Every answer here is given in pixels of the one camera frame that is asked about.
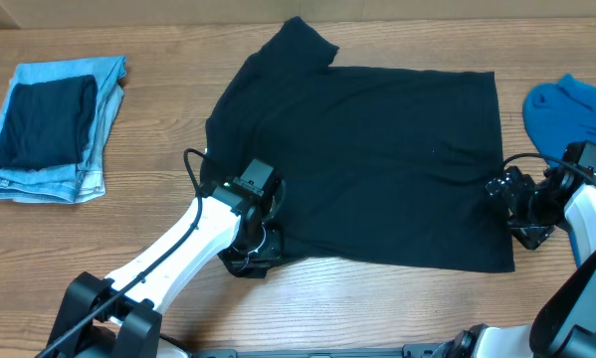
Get folded dark navy shirt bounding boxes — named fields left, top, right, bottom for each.
left=0, top=75, right=98, bottom=170

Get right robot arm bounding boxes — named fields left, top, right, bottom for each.
left=428, top=140, right=596, bottom=358

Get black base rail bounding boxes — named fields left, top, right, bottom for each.
left=157, top=332, right=458, bottom=358

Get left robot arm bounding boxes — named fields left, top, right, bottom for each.
left=40, top=160, right=286, bottom=357

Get blue t-shirt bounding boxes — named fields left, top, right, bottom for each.
left=521, top=73, right=596, bottom=327

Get black t-shirt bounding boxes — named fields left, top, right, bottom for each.
left=201, top=17, right=514, bottom=273

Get folded light blue jeans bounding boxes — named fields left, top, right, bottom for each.
left=0, top=56, right=126, bottom=204

